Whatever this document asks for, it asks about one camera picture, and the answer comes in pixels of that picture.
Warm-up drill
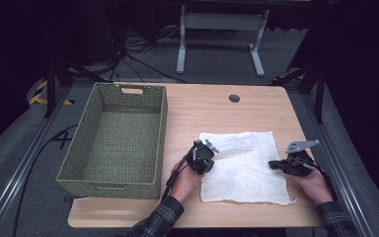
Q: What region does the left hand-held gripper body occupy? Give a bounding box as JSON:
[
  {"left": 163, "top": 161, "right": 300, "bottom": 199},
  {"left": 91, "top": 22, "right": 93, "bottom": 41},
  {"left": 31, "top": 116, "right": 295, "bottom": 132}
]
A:
[{"left": 187, "top": 138, "right": 220, "bottom": 175}]

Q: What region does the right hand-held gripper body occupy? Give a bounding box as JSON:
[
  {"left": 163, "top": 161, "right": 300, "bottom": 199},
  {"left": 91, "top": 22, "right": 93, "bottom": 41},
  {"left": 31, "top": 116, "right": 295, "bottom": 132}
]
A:
[{"left": 284, "top": 140, "right": 320, "bottom": 177}]

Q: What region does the white cloth with brown print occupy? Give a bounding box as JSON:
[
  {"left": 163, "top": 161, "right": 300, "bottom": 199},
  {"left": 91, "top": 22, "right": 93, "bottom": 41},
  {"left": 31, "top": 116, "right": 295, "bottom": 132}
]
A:
[{"left": 198, "top": 131, "right": 298, "bottom": 205}]

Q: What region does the green woven basket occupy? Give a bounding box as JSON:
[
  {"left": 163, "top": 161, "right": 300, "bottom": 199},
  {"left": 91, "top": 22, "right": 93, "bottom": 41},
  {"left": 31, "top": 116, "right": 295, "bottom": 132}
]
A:
[{"left": 55, "top": 82, "right": 169, "bottom": 200}]

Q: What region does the person's right hand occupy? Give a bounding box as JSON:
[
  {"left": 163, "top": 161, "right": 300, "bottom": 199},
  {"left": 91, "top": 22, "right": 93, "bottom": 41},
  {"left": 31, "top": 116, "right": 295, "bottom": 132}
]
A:
[{"left": 284, "top": 167, "right": 335, "bottom": 205}]

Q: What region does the person's left hand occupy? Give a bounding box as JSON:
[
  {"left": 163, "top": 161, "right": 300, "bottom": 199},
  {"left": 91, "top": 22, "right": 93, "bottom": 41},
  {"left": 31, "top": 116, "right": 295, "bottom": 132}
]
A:
[{"left": 170, "top": 159, "right": 205, "bottom": 203}]

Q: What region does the black tripod stand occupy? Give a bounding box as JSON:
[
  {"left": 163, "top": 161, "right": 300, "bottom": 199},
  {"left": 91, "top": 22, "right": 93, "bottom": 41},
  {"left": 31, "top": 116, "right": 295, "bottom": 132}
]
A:
[
  {"left": 270, "top": 63, "right": 327, "bottom": 125},
  {"left": 43, "top": 55, "right": 110, "bottom": 119}
]

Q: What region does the black tape floor mark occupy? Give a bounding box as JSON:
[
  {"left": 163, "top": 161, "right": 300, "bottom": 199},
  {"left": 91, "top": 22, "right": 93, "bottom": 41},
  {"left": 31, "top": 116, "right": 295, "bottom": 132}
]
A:
[{"left": 50, "top": 130, "right": 73, "bottom": 150}]

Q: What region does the yellow black hazard tape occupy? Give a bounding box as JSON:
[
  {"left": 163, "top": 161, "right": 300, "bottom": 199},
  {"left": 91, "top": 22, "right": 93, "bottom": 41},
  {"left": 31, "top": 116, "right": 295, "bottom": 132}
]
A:
[{"left": 29, "top": 79, "right": 75, "bottom": 107}]

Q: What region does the left hand-held gripper cable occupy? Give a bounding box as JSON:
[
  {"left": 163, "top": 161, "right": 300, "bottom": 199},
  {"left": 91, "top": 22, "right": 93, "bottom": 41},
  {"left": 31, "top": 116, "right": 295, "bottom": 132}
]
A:
[{"left": 161, "top": 154, "right": 195, "bottom": 201}]

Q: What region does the hand-held gripper cable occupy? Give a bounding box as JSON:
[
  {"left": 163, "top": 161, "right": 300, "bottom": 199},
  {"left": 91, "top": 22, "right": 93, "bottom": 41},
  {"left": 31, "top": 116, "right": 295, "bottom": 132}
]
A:
[
  {"left": 161, "top": 154, "right": 195, "bottom": 201},
  {"left": 304, "top": 157, "right": 339, "bottom": 201}
]

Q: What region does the right hand-held gripper cable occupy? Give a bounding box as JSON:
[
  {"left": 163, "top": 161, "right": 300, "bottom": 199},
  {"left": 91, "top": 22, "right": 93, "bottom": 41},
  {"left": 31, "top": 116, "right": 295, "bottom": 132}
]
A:
[{"left": 304, "top": 157, "right": 339, "bottom": 201}]

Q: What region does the metal floor rail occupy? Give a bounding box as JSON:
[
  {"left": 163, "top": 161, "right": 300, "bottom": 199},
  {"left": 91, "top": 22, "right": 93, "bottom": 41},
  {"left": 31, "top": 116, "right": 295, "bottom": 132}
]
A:
[
  {"left": 0, "top": 87, "right": 72, "bottom": 237},
  {"left": 300, "top": 93, "right": 374, "bottom": 237}
]

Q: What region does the bundle of black cables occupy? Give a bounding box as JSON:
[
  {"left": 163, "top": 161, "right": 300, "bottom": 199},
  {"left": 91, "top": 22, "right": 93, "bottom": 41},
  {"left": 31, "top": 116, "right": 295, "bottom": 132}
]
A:
[{"left": 108, "top": 24, "right": 191, "bottom": 84}]

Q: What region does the white metal desk frame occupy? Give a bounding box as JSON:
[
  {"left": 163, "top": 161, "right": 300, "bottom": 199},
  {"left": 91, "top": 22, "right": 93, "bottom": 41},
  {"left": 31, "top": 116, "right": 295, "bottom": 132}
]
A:
[{"left": 176, "top": 4, "right": 270, "bottom": 78}]

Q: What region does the black floor cable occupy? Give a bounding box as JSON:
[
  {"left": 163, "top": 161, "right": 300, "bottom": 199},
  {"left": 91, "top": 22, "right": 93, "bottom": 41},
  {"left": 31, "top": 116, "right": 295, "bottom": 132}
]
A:
[{"left": 11, "top": 122, "right": 80, "bottom": 237}]

